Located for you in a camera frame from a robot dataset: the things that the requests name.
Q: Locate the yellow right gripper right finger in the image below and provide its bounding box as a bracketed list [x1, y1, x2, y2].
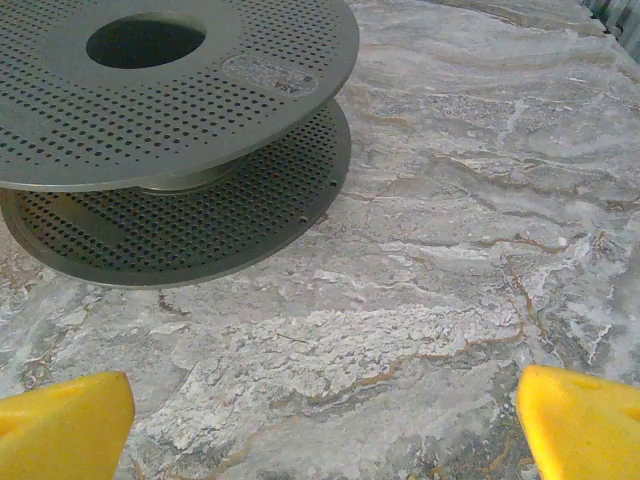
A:
[516, 364, 640, 480]

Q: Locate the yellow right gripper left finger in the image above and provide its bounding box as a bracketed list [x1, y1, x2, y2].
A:
[0, 370, 136, 480]

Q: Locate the grey perforated cable spool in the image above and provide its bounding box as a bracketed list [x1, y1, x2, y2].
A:
[0, 0, 362, 290]

